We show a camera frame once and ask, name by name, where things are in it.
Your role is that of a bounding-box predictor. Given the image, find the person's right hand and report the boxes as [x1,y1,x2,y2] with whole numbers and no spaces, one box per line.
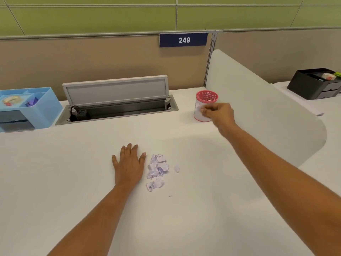
[200,103,235,130]

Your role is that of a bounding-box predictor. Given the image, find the person's left hand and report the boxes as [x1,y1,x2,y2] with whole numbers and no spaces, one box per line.
[112,143,147,188]

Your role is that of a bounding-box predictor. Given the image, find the pink and white cup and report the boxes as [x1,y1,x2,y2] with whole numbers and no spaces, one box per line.
[194,90,219,122]

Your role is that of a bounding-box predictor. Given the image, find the heap of paper scraps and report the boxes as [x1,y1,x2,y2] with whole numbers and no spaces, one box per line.
[146,154,180,198]

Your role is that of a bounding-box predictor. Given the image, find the blue desk organizer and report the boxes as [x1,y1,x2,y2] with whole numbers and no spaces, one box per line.
[0,87,63,133]

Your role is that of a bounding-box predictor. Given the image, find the clear tape roll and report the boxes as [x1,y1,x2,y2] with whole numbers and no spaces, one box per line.
[2,95,23,106]

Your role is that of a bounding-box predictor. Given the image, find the person's left forearm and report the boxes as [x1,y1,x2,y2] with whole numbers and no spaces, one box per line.
[48,183,136,256]

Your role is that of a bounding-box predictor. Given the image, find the person's right forearm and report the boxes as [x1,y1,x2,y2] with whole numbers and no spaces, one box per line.
[218,122,341,256]

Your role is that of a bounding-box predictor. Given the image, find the black desk organizer box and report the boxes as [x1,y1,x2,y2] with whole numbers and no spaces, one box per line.
[287,68,341,100]

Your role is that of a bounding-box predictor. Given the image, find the white side divider panel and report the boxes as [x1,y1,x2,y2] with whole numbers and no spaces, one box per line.
[205,49,328,167]

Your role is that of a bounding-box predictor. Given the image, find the beige partition panel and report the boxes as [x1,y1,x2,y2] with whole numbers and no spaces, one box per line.
[0,34,213,100]
[215,28,341,84]

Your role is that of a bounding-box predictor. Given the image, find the blue number sign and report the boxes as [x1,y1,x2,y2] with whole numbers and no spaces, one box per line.
[159,32,208,48]

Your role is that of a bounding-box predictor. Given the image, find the grey partition post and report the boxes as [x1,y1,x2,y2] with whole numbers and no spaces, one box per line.
[204,30,224,87]

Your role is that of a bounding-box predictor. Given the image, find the black cable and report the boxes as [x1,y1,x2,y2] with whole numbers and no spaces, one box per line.
[70,105,88,122]

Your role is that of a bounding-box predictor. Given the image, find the grey cable tray lid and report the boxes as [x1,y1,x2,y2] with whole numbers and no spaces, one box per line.
[55,75,179,126]

